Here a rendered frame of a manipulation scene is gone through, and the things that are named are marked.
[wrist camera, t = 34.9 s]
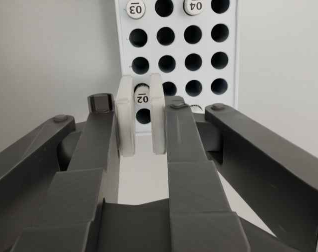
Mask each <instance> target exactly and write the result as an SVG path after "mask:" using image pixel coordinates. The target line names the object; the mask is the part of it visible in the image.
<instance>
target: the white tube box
mask: <svg viewBox="0 0 318 252"><path fill-rule="evenodd" d="M128 1H129V0H115V10H116V20H117V30H118V40H119V50H120V60H121V70H122V76H123V75H131V76H132V77H133V88H134V93H135V91H136V86H137V85H138V84H142V83H144V84H147V85H148V86H150V75H151V73H159V75H161V81H162V87H163V93H164V96H165V97H167V96H181V97H183V98H184V101H185V103H186V104H188V105H190V106H191V105H198V106H199V108H200V109H201V110H202V111H203V113H205V107H206V106H208V105H212V104H215V103H222V104H224V105H229V106H231V107H233V108H234V109H236V110H238V87H239V59H240V30H241V2H242V0H204V1H205V8H204V10H203V11H202V12H201V13H200V14H198V15H190V14H186V13H185V12H184V9H183V2H184V0H142V1H143V3H144V5H145V12H144V15H143V16H142V17H140V18H137V19H134V18H131V17H130V16H129V15H128V14H127V11H126V5H127V2H128ZM135 111H136V125H135V136H147V135H152V131H151V116H150V103H149V104H148V105H147V106H139V105H137V104H136V103H135Z"/></svg>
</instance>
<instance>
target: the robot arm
mask: <svg viewBox="0 0 318 252"><path fill-rule="evenodd" d="M87 100H88V107H89V115H88V118H87V120H86V121H83V122H78V123H75V119H74V116H71V115H64V114H59V115H56V116H55V117H52V118H50V119H48V120H46V121H45V122H44V123H42V124H41V125H39V126H38V127H36V128H35V129H33V130H32V131H30V132H29V133H28V134H26V135H25V136H23V137H22V138H20V139H19V140H17V141H16V142H14V143H13V144H11V145H10V146H9V147H7V148H6V149H4V150H3V151H1V152H0V252H318V158H317V157H316V156H314V155H312V154H311V153H309V152H307V151H306V150H304V149H302V148H301V147H299V146H297V145H295V144H294V143H292V142H290V141H289V140H287V139H285V138H284V137H282V136H280V135H278V134H277V133H275V132H273V131H272V130H270V129H268V128H267V127H265V126H263V125H261V124H260V123H258V122H256V121H255V120H253V119H251V118H250V117H248V116H246V115H244V114H243V113H241V112H239V111H238V110H236V109H234V108H233V107H231V106H229V105H226V104H223V103H214V104H211V105H208V106H206V107H205V113H195V112H192V110H191V107H190V105H189V104H187V103H185V101H184V98H183V97H181V96H179V95H176V96H164V93H163V87H162V81H161V75H160V74H159V73H151V75H150V94H149V102H150V116H151V131H152V145H153V153H155V155H165V153H167V168H168V189H169V198H165V199H161V200H156V201H152V202H148V203H143V204H139V205H130V204H118V189H119V171H120V156H123V158H124V157H132V156H133V155H134V154H135V125H136V111H135V101H134V88H133V77H132V76H131V75H130V74H129V75H123V77H121V81H120V85H119V89H118V93H117V97H116V100H114V96H113V94H111V93H97V94H92V95H90V96H88V97H87ZM218 172H219V173H220V174H221V176H222V177H223V178H224V179H225V180H226V181H227V182H228V183H229V184H230V186H231V187H232V188H233V189H234V190H235V191H236V192H237V193H238V195H239V196H240V197H241V198H242V199H243V200H244V201H245V202H246V203H247V205H248V206H249V207H250V208H251V209H252V210H253V211H254V212H255V214H256V215H257V216H258V217H259V218H260V219H261V220H262V221H263V223H264V224H265V225H266V226H267V227H268V228H269V229H270V230H271V231H272V233H273V234H274V235H275V236H274V235H272V234H270V233H268V232H267V231H265V230H263V229H261V228H260V227H258V226H256V225H254V224H252V223H251V222H249V221H247V220H245V219H244V218H242V217H240V216H238V215H237V213H236V211H232V210H231V207H230V205H229V202H228V199H227V196H226V194H225V191H224V188H223V185H222V183H221V180H220V177H219V174H218Z"/></svg>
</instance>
